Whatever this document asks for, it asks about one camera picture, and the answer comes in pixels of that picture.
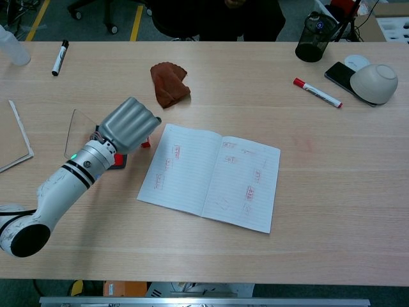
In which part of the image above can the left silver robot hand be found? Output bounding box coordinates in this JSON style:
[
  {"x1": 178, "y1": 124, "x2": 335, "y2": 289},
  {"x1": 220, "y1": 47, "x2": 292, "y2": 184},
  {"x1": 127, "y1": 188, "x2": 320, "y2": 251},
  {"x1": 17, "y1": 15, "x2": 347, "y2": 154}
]
[{"x1": 96, "y1": 97, "x2": 162, "y2": 158}]

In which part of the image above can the beige upturned bowl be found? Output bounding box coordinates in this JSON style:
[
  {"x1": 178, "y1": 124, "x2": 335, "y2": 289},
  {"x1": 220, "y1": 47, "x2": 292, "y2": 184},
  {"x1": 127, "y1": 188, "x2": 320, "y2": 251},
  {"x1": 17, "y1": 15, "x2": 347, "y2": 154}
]
[{"x1": 350, "y1": 63, "x2": 399, "y2": 105}]

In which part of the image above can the black smartphone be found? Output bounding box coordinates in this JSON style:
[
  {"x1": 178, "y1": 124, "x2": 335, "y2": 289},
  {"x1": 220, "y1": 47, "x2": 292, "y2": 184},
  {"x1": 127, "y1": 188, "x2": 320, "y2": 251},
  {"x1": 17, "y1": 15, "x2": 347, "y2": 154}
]
[{"x1": 324, "y1": 61, "x2": 378, "y2": 107}]

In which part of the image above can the cardboard box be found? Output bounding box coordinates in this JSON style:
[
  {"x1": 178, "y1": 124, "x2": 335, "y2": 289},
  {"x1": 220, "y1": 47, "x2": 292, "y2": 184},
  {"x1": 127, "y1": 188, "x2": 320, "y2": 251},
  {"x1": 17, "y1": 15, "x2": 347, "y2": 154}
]
[{"x1": 354, "y1": 3, "x2": 409, "y2": 42}]

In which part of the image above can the person in black clothes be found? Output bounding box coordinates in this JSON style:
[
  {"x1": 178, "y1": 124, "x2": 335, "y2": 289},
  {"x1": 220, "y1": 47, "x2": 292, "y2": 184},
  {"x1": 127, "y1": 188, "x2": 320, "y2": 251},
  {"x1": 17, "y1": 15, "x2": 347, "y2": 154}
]
[{"x1": 151, "y1": 0, "x2": 286, "y2": 42}]

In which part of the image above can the aluminium rail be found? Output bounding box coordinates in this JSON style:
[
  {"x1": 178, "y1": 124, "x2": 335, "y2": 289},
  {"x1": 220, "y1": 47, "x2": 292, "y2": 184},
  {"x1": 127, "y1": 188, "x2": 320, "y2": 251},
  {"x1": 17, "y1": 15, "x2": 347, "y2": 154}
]
[{"x1": 40, "y1": 296, "x2": 371, "y2": 307}]

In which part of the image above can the black tripod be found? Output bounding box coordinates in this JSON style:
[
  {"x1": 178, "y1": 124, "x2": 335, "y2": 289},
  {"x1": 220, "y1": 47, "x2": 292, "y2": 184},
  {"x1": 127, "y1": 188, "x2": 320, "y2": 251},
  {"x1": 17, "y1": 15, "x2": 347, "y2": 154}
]
[{"x1": 332, "y1": 0, "x2": 365, "y2": 42}]

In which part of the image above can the orange box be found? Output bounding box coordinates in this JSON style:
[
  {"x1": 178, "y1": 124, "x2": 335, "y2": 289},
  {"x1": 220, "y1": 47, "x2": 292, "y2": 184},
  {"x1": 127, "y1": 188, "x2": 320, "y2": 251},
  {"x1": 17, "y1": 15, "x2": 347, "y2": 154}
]
[{"x1": 102, "y1": 280, "x2": 148, "y2": 297}]

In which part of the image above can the open lined white notebook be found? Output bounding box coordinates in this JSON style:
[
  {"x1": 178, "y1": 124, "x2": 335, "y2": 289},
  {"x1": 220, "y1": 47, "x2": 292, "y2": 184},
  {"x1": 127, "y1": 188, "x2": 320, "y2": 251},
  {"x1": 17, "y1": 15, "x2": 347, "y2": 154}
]
[{"x1": 137, "y1": 123, "x2": 282, "y2": 234}]

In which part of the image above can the translucent plastic bottle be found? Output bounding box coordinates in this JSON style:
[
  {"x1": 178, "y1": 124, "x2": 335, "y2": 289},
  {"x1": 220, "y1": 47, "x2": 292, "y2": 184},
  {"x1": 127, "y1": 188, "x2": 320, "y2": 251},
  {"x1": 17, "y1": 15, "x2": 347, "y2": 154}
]
[{"x1": 0, "y1": 24, "x2": 31, "y2": 67}]

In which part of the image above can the white round lid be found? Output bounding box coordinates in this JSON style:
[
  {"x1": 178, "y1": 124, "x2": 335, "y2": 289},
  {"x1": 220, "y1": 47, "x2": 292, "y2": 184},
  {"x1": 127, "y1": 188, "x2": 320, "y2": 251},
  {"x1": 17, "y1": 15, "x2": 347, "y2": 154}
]
[{"x1": 344, "y1": 54, "x2": 371, "y2": 70}]

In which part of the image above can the black office chair base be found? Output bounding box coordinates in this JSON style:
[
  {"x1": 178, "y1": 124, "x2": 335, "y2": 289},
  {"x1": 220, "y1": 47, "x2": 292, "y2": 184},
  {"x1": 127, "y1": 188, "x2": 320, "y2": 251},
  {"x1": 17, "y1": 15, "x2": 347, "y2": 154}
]
[{"x1": 67, "y1": 0, "x2": 153, "y2": 35}]

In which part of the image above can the black cap whiteboard marker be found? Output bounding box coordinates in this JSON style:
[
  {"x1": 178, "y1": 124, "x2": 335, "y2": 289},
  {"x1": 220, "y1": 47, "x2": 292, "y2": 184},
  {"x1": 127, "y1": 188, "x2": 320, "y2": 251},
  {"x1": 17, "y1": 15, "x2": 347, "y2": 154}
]
[{"x1": 51, "y1": 39, "x2": 70, "y2": 77}]

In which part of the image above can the black mesh pen holder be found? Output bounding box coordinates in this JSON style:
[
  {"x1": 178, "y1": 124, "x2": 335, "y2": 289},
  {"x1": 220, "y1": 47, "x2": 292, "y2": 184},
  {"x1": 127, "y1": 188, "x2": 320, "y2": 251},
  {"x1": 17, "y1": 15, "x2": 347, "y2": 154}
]
[{"x1": 295, "y1": 11, "x2": 339, "y2": 63}]

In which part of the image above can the brown crumpled cloth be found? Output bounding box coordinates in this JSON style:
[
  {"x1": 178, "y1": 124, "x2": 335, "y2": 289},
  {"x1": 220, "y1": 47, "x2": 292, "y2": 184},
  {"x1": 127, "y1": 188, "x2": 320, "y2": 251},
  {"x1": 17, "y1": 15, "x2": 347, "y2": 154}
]
[{"x1": 150, "y1": 62, "x2": 192, "y2": 109}]

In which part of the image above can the red cap whiteboard marker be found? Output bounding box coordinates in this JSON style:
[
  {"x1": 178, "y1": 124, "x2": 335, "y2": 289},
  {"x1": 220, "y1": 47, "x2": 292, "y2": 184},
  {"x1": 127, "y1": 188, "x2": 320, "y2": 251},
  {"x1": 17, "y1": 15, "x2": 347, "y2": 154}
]
[{"x1": 293, "y1": 77, "x2": 343, "y2": 109}]

